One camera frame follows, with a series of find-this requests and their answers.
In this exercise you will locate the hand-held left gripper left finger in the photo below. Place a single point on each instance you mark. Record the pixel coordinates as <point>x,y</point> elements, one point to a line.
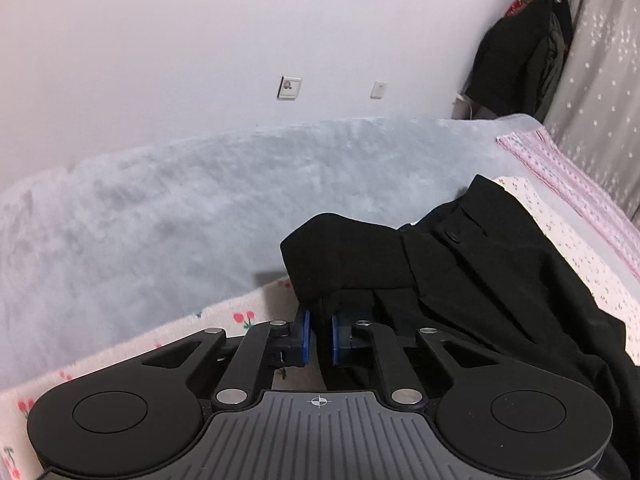
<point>304,337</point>

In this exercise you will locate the grey star print curtain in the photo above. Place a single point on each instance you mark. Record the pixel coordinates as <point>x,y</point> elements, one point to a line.
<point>605,60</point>

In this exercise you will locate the white wall socket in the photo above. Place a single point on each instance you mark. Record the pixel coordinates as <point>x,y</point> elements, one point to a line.
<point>290,88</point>

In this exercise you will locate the white dotted sheet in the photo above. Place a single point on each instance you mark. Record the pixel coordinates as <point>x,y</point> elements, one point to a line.
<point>590,270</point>

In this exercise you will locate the white wall switch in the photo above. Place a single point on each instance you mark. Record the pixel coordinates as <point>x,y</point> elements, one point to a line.
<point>378,90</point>

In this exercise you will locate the grey fluffy blanket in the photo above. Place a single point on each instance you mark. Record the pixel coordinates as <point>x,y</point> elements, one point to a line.
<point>150,210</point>

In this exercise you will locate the black pants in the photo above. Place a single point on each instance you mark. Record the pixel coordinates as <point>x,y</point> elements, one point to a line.
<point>475,285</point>

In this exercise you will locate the black hanging jacket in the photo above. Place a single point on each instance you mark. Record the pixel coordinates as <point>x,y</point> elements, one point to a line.
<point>515,65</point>

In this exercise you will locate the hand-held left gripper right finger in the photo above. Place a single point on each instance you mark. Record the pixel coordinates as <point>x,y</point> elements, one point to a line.
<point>338,336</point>

